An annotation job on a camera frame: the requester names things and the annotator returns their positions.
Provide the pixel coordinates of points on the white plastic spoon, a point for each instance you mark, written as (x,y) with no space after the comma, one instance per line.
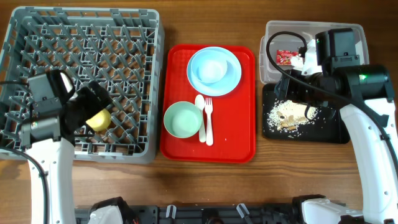
(200,104)

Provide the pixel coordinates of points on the light blue bowl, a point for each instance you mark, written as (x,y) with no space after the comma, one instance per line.
(209,65)

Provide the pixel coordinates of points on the yellow plastic cup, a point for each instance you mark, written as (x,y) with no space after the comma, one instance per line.
(99,121)

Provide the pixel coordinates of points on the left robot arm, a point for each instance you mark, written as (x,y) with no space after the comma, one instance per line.
(49,140)

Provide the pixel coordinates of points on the grey dishwasher rack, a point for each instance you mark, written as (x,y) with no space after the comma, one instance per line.
(120,49)

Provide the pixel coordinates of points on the red snack wrapper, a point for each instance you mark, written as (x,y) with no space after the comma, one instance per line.
(283,57)

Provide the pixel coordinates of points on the green bowl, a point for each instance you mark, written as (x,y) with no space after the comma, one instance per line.
(182,119)

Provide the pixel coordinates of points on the light blue plate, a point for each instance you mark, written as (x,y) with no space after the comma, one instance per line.
(228,83)

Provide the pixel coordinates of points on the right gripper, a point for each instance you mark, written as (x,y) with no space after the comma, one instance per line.
(288,89)

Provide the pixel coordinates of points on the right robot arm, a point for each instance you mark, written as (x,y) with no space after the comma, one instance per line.
(364,96)

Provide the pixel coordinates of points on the red plastic tray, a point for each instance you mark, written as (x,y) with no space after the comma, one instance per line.
(233,116)

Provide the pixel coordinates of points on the black tray bin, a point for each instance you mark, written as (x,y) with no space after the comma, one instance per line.
(328,125)

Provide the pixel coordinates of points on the rice and food scraps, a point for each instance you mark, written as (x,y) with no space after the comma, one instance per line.
(287,117)

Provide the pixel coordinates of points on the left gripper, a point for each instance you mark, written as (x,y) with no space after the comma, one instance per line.
(95,105)

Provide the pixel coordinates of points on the white plastic fork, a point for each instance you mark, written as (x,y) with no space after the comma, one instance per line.
(209,129)

